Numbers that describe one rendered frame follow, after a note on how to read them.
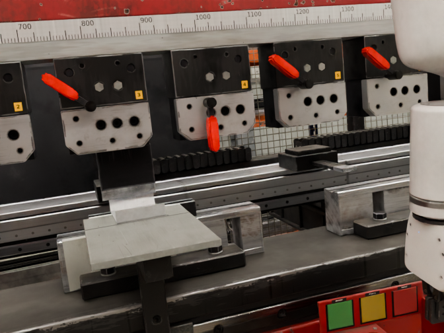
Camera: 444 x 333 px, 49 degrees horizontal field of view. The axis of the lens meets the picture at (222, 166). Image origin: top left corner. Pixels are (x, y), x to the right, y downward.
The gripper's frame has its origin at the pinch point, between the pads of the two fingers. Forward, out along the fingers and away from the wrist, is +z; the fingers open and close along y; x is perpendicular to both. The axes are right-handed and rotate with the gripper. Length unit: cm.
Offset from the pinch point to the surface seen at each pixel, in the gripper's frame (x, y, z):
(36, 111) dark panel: -64, -82, -28
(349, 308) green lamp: -9.7, -9.9, 3.3
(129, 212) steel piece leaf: -44, -22, -15
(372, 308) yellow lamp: -5.4, -9.8, 4.3
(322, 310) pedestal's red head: -14.4, -10.1, 2.9
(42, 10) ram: -53, -30, -50
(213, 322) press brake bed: -32.1, -15.9, 4.5
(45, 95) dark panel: -61, -83, -33
